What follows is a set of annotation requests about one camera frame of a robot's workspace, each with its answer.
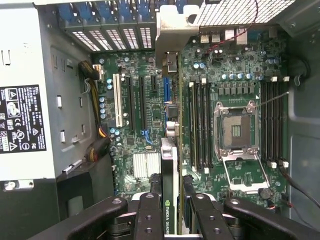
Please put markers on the blue expansion slot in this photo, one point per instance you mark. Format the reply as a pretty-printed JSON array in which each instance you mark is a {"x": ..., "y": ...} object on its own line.
[{"x": 167, "y": 90}]

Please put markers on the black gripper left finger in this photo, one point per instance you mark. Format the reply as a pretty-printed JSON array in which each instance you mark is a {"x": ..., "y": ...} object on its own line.
[{"x": 150, "y": 220}]

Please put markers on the silver chipset heatsink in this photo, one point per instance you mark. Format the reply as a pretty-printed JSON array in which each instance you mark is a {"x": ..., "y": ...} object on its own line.
[{"x": 146, "y": 165}]

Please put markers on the short black expansion slot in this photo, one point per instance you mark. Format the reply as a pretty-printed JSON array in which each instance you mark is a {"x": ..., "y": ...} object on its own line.
[{"x": 153, "y": 83}]

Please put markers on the silver power supply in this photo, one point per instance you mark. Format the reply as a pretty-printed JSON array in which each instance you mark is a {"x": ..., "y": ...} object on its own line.
[{"x": 22, "y": 62}]

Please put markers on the thin metal locking lever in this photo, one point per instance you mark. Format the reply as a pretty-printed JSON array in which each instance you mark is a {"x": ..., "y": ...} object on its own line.
[{"x": 272, "y": 100}]

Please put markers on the green motherboard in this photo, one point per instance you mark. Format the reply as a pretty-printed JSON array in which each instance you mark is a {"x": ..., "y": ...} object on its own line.
[{"x": 155, "y": 117}]

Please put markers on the open black PC case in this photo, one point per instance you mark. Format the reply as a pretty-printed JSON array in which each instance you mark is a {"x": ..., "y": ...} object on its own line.
[{"x": 302, "y": 125}]

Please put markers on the black plastic duct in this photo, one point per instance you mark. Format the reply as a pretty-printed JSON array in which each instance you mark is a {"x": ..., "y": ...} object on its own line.
[{"x": 30, "y": 212}]

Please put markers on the black RAM slot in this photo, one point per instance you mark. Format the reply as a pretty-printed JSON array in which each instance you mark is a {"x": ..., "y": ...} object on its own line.
[
  {"x": 205, "y": 125},
  {"x": 283, "y": 120},
  {"x": 210, "y": 125},
  {"x": 200, "y": 125},
  {"x": 270, "y": 120},
  {"x": 264, "y": 120},
  {"x": 276, "y": 120}
]

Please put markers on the blue slot retaining clip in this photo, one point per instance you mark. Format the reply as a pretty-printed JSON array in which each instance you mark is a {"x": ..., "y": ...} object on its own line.
[
  {"x": 86, "y": 10},
  {"x": 107, "y": 8},
  {"x": 66, "y": 11},
  {"x": 145, "y": 10},
  {"x": 126, "y": 10}
]

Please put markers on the coin cell battery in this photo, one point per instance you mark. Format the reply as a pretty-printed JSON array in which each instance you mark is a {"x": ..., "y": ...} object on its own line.
[{"x": 265, "y": 193}]

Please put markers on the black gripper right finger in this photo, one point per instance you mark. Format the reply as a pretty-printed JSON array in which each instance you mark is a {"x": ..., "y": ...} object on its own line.
[{"x": 210, "y": 220}]

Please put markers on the CPU socket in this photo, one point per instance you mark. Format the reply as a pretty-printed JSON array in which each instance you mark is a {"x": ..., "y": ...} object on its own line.
[{"x": 236, "y": 130}]

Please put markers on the white expansion slot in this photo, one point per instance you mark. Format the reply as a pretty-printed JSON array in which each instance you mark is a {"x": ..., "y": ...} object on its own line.
[{"x": 117, "y": 100}]

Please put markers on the long black expansion slot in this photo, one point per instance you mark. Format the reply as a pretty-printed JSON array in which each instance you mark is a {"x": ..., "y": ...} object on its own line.
[
  {"x": 142, "y": 102},
  {"x": 129, "y": 102}
]

